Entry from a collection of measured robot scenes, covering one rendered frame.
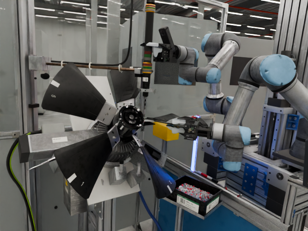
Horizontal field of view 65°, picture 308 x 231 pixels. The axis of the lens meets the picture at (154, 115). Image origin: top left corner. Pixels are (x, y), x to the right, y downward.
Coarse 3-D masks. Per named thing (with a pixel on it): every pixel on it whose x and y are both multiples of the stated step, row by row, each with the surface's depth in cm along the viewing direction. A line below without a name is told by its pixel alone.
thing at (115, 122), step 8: (120, 112) 100; (128, 112) 103; (136, 112) 106; (112, 120) 110; (120, 120) 99; (128, 120) 101; (136, 120) 103; (128, 128) 99; (136, 128) 100; (120, 136) 107; (128, 136) 105
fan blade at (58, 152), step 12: (72, 144) 85; (84, 144) 88; (96, 144) 92; (108, 144) 98; (60, 156) 81; (72, 156) 84; (84, 156) 88; (96, 156) 92; (108, 156) 99; (60, 168) 81; (72, 168) 84; (84, 168) 88; (96, 168) 93; (84, 180) 88; (96, 180) 94; (84, 192) 88
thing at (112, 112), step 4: (104, 104) 104; (108, 104) 104; (104, 108) 104; (108, 108) 104; (112, 108) 104; (116, 108) 105; (100, 112) 104; (104, 112) 105; (108, 112) 105; (112, 112) 105; (100, 116) 105; (104, 116) 105; (108, 116) 105; (112, 116) 105; (100, 120) 105; (104, 120) 105; (108, 120) 106; (108, 124) 106
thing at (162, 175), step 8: (144, 152) 100; (152, 160) 103; (152, 168) 98; (160, 168) 107; (152, 176) 94; (160, 176) 99; (168, 176) 108; (160, 184) 96; (168, 184) 102; (160, 192) 93; (168, 192) 97
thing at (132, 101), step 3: (129, 99) 113; (132, 99) 112; (120, 102) 114; (123, 102) 113; (126, 102) 113; (129, 102) 112; (132, 102) 111; (117, 105) 114; (120, 105) 113; (123, 105) 112; (120, 108) 112; (117, 111) 111
